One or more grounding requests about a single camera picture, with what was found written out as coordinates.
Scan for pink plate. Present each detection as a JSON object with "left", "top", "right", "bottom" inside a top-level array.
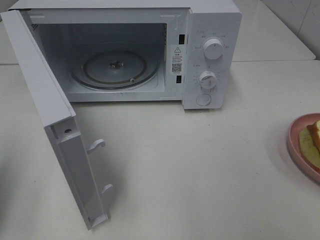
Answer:
[{"left": 286, "top": 112, "right": 320, "bottom": 184}]

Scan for white microwave oven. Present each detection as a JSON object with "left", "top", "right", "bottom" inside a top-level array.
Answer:
[{"left": 1, "top": 0, "right": 242, "bottom": 109}]

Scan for glass turntable plate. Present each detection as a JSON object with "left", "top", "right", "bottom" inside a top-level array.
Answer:
[{"left": 70, "top": 42, "right": 164, "bottom": 90}]

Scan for white microwave door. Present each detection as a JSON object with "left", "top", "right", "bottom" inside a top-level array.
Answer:
[{"left": 1, "top": 10, "right": 108, "bottom": 230}]

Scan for white upper power knob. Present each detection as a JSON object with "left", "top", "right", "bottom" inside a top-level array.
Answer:
[{"left": 202, "top": 37, "right": 225, "bottom": 60}]

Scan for white warning label sticker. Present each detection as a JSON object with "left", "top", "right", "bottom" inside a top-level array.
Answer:
[{"left": 169, "top": 44, "right": 186, "bottom": 75}]

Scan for round white door button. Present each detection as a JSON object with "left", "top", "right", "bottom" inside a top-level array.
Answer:
[{"left": 196, "top": 94, "right": 212, "bottom": 106}]

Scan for white bread sandwich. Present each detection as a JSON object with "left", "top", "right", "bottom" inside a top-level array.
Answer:
[{"left": 299, "top": 120, "right": 320, "bottom": 170}]

